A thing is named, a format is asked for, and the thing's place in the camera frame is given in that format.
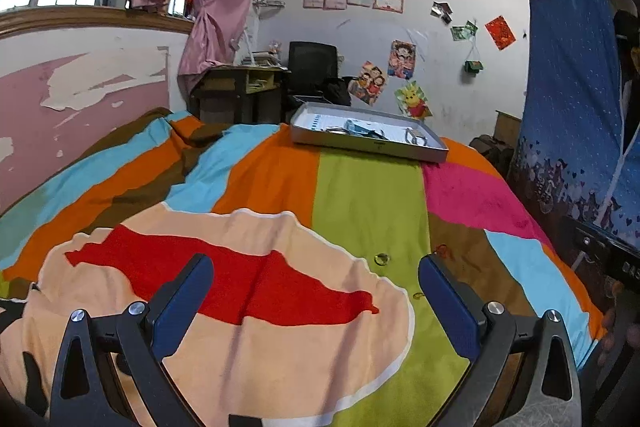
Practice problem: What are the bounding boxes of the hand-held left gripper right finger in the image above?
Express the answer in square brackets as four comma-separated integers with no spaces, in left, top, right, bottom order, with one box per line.
[418,254,583,427]

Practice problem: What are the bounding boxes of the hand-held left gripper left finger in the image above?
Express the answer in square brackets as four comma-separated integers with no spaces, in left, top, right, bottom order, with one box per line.
[49,253,215,427]

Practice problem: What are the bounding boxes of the grey cardboard box tray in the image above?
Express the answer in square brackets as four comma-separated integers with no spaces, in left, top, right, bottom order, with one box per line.
[290,101,450,164]

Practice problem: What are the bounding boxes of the person's right hand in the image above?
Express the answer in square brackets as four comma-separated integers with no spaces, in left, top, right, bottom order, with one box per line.
[597,302,640,365]

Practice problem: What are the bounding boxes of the brown suitcase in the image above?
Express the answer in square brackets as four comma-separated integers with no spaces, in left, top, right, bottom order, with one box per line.
[469,134,516,174]

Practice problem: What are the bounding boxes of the multicoloured patchwork blanket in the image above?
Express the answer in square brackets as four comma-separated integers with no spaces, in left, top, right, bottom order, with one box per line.
[0,107,610,427]

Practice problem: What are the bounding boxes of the blue printed wardrobe cover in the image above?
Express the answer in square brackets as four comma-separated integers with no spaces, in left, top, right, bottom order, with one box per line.
[507,0,640,249]

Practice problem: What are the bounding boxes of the wooden cabinet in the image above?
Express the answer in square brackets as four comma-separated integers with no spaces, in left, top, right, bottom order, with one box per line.
[494,109,524,148]

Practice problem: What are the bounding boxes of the wooden desk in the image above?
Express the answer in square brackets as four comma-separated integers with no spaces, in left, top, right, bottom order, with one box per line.
[189,65,292,126]

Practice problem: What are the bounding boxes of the dark cloth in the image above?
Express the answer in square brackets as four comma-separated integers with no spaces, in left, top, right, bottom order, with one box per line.
[612,9,640,75]

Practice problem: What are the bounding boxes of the white paper sheets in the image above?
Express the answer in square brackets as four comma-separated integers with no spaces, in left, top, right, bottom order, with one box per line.
[306,109,346,132]

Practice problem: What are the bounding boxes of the black bag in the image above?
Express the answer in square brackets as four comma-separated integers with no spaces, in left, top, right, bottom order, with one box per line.
[322,76,354,108]

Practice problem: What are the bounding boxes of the stack of books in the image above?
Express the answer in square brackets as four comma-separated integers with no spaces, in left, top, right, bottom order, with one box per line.
[250,51,290,70]

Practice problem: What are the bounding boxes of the black office chair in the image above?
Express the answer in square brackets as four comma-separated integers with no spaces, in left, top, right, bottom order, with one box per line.
[286,40,342,108]

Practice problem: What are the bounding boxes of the white desk lamp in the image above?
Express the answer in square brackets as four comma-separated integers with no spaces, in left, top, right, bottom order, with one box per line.
[239,0,287,66]

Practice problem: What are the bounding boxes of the yellow bear wall poster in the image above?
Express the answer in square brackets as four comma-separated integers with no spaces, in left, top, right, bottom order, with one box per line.
[393,80,432,120]

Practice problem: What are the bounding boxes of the cartoon family wall poster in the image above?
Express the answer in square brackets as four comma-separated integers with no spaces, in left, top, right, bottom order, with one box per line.
[348,60,389,106]

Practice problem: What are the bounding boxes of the anime wall poster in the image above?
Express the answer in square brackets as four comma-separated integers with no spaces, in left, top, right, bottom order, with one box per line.
[388,39,418,80]

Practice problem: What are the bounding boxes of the red wall paper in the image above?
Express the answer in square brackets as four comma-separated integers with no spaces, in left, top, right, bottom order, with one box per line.
[484,15,517,52]

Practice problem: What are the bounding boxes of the green wall card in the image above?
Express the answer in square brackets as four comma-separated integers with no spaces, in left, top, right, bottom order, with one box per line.
[449,20,479,42]

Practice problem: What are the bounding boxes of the small wall photos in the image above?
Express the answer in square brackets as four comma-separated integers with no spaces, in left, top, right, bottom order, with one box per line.
[430,0,454,24]

